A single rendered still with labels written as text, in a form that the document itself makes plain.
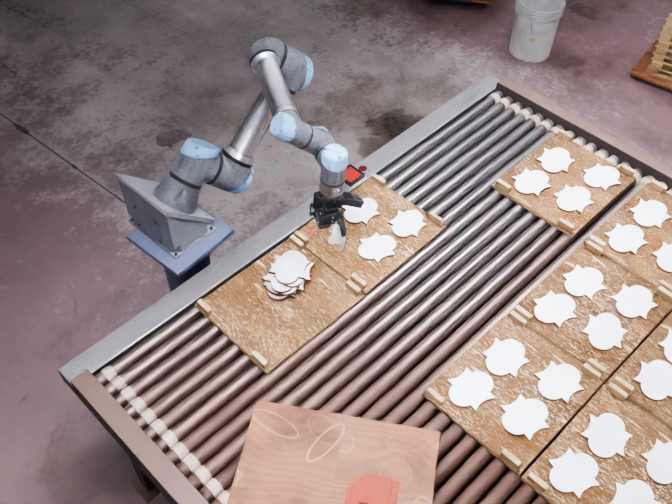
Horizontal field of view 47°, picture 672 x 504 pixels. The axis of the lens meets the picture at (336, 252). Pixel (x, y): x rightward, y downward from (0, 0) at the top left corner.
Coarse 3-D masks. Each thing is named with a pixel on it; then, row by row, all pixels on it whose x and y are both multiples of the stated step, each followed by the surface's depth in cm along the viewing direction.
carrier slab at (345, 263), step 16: (352, 192) 276; (368, 192) 276; (384, 192) 276; (384, 208) 271; (400, 208) 271; (416, 208) 271; (352, 224) 265; (368, 224) 266; (384, 224) 266; (432, 224) 266; (320, 240) 261; (352, 240) 261; (400, 240) 261; (416, 240) 261; (320, 256) 256; (336, 256) 256; (352, 256) 256; (400, 256) 256; (336, 272) 253; (352, 272) 252; (368, 272) 252; (384, 272) 252; (368, 288) 247
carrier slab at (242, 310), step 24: (288, 240) 261; (264, 264) 254; (240, 288) 247; (264, 288) 247; (312, 288) 247; (336, 288) 247; (216, 312) 241; (240, 312) 241; (264, 312) 241; (288, 312) 241; (312, 312) 241; (336, 312) 241; (240, 336) 235; (264, 336) 235; (288, 336) 235; (312, 336) 235
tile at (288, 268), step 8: (280, 256) 245; (288, 256) 245; (296, 256) 245; (280, 264) 243; (288, 264) 243; (296, 264) 243; (304, 264) 243; (272, 272) 242; (280, 272) 241; (288, 272) 241; (296, 272) 241; (280, 280) 239; (288, 280) 239; (296, 280) 240
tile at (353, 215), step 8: (368, 200) 271; (344, 208) 269; (352, 208) 269; (360, 208) 269; (368, 208) 269; (376, 208) 269; (344, 216) 267; (352, 216) 266; (360, 216) 266; (368, 216) 266
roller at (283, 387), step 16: (496, 208) 273; (480, 224) 268; (464, 240) 264; (432, 256) 259; (448, 256) 260; (416, 272) 254; (432, 272) 257; (400, 288) 249; (384, 304) 246; (368, 320) 242; (336, 336) 237; (352, 336) 239; (320, 352) 233; (336, 352) 237; (304, 368) 230; (288, 384) 226; (256, 400) 224; (272, 400) 223; (240, 416) 219; (224, 432) 216; (240, 432) 219; (208, 448) 213; (192, 464) 210
